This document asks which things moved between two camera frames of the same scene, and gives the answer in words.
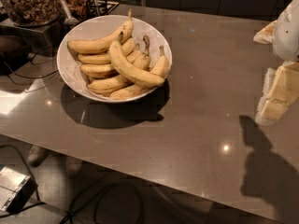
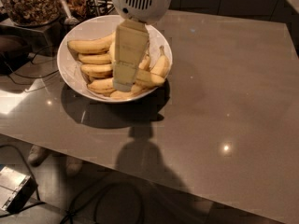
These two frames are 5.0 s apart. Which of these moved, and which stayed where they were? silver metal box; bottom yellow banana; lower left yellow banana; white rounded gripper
Moved: white rounded gripper
Stayed: bottom yellow banana; silver metal box; lower left yellow banana
